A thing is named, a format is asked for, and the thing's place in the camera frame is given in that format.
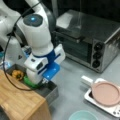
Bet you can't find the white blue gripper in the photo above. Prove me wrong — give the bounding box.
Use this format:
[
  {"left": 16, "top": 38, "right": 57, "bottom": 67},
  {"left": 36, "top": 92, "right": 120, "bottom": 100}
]
[{"left": 24, "top": 44, "right": 65, "bottom": 85}]

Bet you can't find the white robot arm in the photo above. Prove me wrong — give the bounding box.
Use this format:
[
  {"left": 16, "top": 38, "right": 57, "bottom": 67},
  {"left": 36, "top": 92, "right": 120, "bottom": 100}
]
[{"left": 0, "top": 0, "right": 65, "bottom": 84}]

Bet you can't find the green toy vegetable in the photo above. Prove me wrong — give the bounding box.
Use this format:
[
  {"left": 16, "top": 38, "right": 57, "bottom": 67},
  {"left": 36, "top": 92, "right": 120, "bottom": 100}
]
[{"left": 23, "top": 76, "right": 39, "bottom": 88}]

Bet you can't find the yellow toy pepper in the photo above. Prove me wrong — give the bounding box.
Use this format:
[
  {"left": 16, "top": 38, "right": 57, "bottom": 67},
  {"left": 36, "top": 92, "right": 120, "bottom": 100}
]
[{"left": 12, "top": 70, "right": 24, "bottom": 80}]

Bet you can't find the grey drawer box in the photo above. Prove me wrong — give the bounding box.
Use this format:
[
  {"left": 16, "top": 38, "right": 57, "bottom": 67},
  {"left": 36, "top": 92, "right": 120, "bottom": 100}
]
[{"left": 6, "top": 64, "right": 59, "bottom": 104}]

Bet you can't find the wooden drawer cabinet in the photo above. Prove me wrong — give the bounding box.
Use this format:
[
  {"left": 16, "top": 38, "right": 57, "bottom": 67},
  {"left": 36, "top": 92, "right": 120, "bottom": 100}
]
[{"left": 0, "top": 70, "right": 52, "bottom": 120}]

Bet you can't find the silver toaster oven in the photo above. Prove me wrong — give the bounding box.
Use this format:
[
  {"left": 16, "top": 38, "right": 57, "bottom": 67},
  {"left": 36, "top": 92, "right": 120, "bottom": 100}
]
[{"left": 56, "top": 10, "right": 120, "bottom": 73}]

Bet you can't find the teal bowl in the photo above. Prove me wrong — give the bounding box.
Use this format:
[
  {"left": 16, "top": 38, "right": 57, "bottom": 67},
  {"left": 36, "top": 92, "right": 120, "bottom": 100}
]
[{"left": 69, "top": 110, "right": 98, "bottom": 120}]

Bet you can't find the pink frying pan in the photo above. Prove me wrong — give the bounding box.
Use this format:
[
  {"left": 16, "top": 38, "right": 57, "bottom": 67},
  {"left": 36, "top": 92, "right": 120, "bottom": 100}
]
[{"left": 80, "top": 75, "right": 120, "bottom": 107}]

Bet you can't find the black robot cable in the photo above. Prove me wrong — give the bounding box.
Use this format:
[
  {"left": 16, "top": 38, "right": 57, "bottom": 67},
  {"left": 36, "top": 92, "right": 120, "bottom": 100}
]
[{"left": 1, "top": 6, "right": 38, "bottom": 92}]

